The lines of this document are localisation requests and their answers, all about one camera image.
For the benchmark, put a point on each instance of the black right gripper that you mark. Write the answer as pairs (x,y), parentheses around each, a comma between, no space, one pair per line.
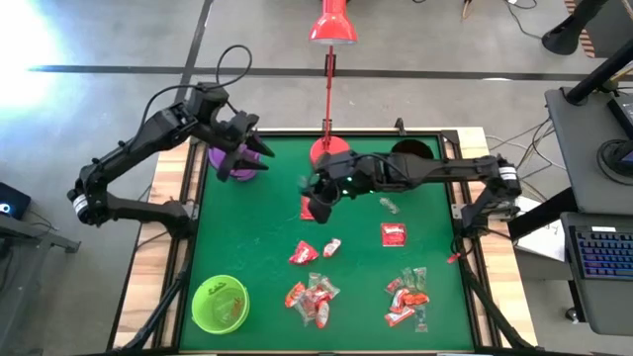
(336,173)

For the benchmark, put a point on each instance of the small red tag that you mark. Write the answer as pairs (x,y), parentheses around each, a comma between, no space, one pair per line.
(452,258)

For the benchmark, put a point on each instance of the black table clamp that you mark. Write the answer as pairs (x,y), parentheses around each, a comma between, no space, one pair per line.
(400,127)

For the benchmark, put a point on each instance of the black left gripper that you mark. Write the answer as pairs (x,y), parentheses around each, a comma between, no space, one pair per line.
(237,131)

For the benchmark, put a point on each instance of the grey side desk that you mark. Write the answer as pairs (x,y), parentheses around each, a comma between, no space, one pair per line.
(20,277)

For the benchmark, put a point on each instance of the green table mat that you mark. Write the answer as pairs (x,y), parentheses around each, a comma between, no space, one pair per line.
(247,237)

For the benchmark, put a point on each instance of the flat red Skittles pack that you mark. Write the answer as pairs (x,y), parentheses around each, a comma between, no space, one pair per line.
(393,235)

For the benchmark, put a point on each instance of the black stand foot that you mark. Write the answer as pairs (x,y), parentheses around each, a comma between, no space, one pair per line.
(564,37)

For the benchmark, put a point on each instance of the white box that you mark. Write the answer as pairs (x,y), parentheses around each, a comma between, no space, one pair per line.
(544,244)

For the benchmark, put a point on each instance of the grey keyboard desk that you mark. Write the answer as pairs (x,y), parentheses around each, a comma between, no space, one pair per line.
(603,306)

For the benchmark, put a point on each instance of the orange candy pack white label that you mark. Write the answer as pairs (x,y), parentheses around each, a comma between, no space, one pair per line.
(322,316)

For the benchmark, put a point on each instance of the green plastic bucket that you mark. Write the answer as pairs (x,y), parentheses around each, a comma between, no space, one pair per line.
(207,316)

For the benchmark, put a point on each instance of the small red white candy pack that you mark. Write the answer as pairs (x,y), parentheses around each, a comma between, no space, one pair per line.
(332,247)

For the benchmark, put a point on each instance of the black plastic bucket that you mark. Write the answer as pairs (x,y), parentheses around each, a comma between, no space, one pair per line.
(413,148)

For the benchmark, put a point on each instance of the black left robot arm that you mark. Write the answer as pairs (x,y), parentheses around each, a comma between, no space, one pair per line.
(158,128)

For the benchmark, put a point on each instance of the black slanted pole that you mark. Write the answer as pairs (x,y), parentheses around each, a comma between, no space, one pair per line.
(593,79)

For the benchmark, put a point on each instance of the black keyboard blue keys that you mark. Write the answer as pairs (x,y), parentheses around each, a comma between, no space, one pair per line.
(601,252)

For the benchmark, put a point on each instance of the black round device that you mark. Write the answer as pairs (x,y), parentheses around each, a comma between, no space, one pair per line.
(610,148)

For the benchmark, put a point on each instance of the red desk lamp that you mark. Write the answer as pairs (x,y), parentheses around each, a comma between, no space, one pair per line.
(330,20)

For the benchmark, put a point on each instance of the green candy clear wrapper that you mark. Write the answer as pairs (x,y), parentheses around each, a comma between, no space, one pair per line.
(305,315)
(408,278)

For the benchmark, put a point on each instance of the blue candy clear wrapper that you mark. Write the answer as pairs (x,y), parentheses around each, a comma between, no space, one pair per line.
(421,320)

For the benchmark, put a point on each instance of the purple plastic bucket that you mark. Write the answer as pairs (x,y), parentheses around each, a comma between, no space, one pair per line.
(244,174)

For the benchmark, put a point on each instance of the black desk bar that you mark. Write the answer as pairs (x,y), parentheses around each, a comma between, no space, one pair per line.
(539,217)

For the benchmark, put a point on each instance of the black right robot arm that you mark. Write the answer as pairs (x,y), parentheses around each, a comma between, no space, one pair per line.
(445,168)

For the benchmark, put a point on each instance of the black box with light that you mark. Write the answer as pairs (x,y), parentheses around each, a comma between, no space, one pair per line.
(17,198)

